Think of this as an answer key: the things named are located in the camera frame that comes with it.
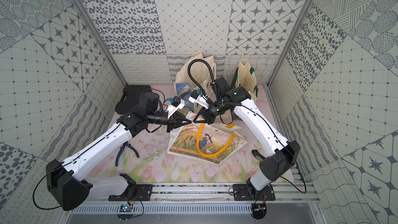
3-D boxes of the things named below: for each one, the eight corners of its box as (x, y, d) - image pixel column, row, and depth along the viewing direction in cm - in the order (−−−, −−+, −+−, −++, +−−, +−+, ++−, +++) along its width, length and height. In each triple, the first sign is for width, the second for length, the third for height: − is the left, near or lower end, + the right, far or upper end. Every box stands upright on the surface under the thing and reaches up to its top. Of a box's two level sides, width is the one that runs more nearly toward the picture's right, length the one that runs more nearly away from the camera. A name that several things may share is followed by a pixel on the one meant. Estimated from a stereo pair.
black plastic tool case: (117, 115, 105) (113, 110, 100) (128, 90, 120) (125, 84, 115) (143, 115, 105) (140, 110, 100) (151, 90, 120) (149, 84, 115)
